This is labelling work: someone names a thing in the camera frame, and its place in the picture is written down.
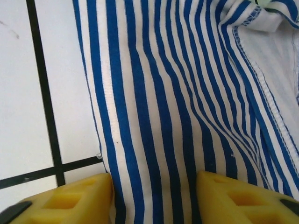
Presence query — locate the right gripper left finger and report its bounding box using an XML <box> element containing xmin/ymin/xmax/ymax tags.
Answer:
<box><xmin>0</xmin><ymin>173</ymin><xmax>114</xmax><ymax>224</ymax></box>

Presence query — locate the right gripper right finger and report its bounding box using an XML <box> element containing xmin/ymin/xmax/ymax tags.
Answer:
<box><xmin>196</xmin><ymin>170</ymin><xmax>299</xmax><ymax>224</ymax></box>

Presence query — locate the blue white striped tank top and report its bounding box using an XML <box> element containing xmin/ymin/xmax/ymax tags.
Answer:
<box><xmin>72</xmin><ymin>0</ymin><xmax>299</xmax><ymax>224</ymax></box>

